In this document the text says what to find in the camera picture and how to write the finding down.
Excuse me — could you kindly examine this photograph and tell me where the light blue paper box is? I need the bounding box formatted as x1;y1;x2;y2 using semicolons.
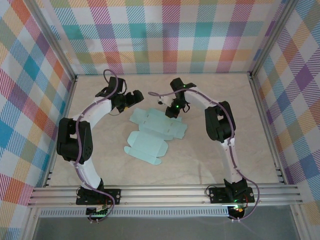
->
124;107;188;166

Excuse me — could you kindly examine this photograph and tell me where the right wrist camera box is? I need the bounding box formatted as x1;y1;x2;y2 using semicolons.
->
157;96;173;106

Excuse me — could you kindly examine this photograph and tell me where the left aluminium side rail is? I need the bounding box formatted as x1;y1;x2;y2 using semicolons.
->
43;74;78;188

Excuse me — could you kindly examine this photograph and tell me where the aluminium side rail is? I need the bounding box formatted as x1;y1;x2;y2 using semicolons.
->
43;74;78;188
248;72;287;185

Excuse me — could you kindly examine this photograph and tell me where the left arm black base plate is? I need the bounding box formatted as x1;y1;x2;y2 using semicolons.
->
75;188;122;206

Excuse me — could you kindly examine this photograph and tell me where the right aluminium side rail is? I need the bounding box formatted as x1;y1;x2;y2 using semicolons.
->
248;72;287;185

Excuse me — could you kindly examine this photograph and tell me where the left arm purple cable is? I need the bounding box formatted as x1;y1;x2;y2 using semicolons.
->
73;69;118;223

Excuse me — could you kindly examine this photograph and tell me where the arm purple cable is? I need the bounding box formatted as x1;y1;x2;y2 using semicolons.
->
73;69;118;223
147;88;263;222

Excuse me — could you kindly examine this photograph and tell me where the aluminium front rail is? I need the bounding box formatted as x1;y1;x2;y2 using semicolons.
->
27;183;303;208

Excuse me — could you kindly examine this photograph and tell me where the left aluminium frame post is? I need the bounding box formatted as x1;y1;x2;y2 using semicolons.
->
24;0;77;81

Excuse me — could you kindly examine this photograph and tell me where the aluminium frame post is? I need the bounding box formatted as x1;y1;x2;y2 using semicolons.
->
249;0;298;76
24;0;77;81

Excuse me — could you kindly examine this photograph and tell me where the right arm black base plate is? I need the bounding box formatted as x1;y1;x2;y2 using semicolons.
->
208;186;255;204

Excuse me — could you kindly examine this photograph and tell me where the slotted grey cable duct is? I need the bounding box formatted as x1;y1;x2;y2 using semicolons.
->
39;209;230;218

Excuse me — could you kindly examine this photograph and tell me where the right aluminium frame post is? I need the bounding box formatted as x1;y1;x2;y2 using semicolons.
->
249;0;298;76

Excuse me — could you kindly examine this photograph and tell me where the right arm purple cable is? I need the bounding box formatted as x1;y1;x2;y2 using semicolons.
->
147;88;263;222

